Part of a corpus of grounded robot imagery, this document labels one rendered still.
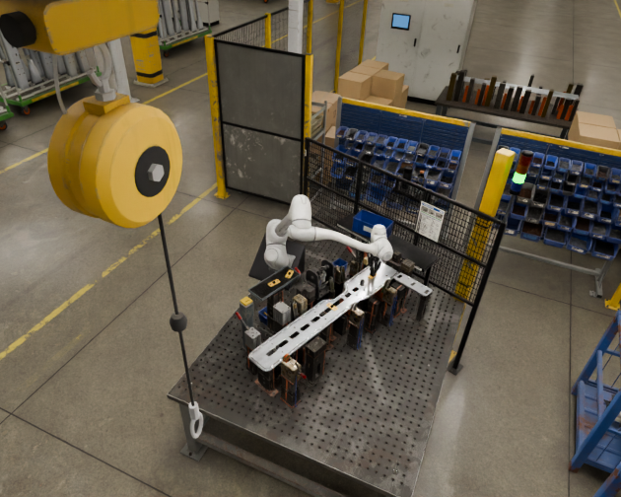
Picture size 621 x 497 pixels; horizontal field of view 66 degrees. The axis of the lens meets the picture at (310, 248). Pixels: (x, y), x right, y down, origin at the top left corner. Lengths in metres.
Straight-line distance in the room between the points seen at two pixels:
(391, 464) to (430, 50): 8.02
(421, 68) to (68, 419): 8.21
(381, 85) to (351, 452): 5.97
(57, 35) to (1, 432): 4.10
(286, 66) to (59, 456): 4.03
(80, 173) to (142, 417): 3.67
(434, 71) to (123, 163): 9.48
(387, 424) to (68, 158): 2.84
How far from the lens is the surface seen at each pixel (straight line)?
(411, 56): 9.96
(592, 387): 4.71
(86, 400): 4.41
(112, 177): 0.56
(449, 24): 9.72
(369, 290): 3.57
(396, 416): 3.26
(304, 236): 3.25
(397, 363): 3.53
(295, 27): 7.48
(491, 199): 3.59
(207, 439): 3.69
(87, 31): 0.54
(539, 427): 4.45
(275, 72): 5.44
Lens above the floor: 3.35
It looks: 37 degrees down
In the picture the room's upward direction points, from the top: 3 degrees clockwise
